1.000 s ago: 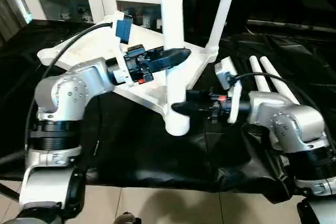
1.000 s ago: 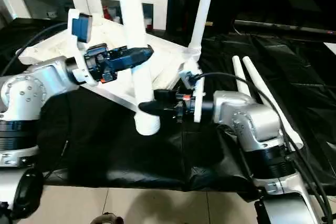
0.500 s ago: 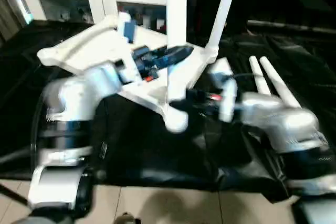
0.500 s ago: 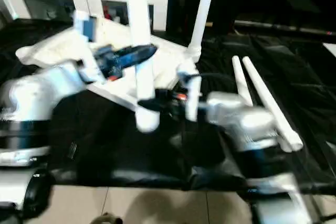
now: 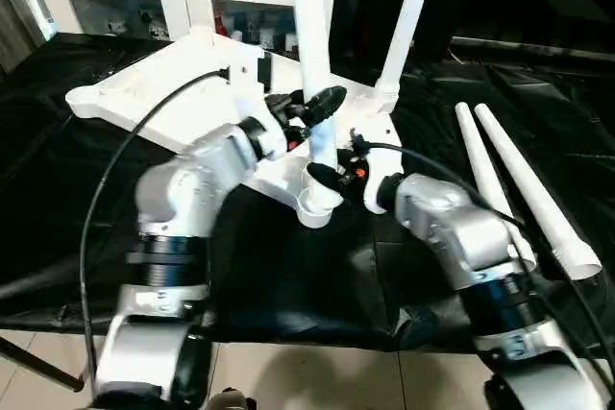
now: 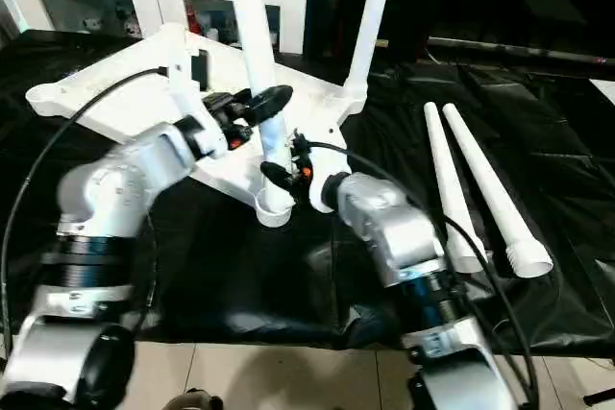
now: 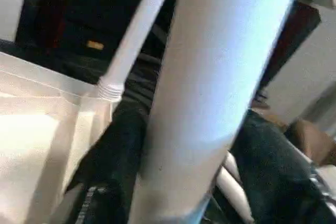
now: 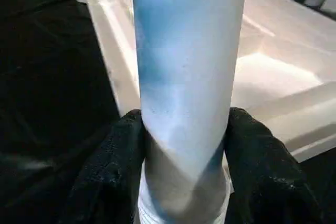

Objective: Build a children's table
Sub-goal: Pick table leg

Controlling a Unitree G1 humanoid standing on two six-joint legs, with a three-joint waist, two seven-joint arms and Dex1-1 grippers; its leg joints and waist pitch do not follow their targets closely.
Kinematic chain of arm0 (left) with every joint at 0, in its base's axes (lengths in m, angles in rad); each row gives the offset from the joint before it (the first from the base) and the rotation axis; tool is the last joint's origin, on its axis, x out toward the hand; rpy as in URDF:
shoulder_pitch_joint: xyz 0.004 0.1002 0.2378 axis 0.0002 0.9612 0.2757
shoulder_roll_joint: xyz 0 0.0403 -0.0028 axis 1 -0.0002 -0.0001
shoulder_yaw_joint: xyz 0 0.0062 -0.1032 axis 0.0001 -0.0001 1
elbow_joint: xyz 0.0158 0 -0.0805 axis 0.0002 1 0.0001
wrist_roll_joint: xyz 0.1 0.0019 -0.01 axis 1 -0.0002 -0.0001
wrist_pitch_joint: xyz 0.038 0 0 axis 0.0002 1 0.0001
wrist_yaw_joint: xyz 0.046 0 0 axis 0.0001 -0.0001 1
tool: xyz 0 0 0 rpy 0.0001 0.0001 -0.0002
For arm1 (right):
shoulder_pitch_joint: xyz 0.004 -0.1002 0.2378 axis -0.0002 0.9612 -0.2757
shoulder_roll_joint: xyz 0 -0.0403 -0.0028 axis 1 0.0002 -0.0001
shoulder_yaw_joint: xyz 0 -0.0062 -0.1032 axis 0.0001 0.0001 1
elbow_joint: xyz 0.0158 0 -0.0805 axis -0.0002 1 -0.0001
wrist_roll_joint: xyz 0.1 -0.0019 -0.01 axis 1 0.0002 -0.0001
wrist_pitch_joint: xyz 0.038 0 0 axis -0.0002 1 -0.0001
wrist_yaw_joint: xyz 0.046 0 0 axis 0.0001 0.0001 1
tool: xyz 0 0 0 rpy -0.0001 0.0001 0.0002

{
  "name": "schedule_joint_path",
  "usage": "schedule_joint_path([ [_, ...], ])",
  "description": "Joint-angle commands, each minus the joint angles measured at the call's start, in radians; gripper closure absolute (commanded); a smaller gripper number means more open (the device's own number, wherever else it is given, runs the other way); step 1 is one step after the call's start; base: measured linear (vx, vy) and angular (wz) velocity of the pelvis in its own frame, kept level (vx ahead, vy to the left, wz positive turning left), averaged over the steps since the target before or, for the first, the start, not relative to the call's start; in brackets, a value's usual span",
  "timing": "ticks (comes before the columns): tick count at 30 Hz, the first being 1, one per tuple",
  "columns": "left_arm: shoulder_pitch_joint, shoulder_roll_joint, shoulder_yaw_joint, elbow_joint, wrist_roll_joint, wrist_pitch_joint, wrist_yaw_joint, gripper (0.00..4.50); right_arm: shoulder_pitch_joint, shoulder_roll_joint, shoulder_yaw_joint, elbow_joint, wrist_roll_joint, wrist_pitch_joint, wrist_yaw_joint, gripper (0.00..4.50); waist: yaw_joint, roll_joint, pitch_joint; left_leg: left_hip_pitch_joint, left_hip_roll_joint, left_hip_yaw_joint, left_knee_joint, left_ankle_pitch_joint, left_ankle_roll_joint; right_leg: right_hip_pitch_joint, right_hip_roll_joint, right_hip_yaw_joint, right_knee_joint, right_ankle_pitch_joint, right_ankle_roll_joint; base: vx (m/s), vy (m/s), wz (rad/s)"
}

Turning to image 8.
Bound white plastic table top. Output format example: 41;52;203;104
70;0;336;164

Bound white plastic table leg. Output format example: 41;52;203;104
130;0;249;224

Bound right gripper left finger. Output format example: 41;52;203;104
62;108;148;224

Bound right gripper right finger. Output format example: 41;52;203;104
223;106;325;224

